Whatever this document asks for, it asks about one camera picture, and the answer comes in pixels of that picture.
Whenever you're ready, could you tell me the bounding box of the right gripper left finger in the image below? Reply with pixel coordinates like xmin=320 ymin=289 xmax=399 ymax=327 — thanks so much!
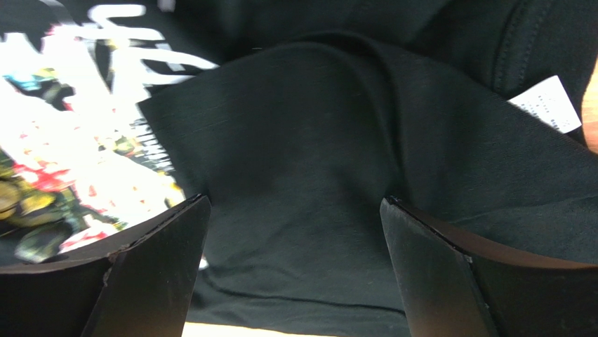
xmin=1 ymin=195 xmax=211 ymax=336

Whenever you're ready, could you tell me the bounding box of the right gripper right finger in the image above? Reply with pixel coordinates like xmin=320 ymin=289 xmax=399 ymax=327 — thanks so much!
xmin=380 ymin=197 xmax=597 ymax=336

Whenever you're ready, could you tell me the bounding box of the black floral t shirt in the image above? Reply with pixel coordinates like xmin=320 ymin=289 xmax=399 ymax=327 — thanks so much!
xmin=1 ymin=1 xmax=597 ymax=336

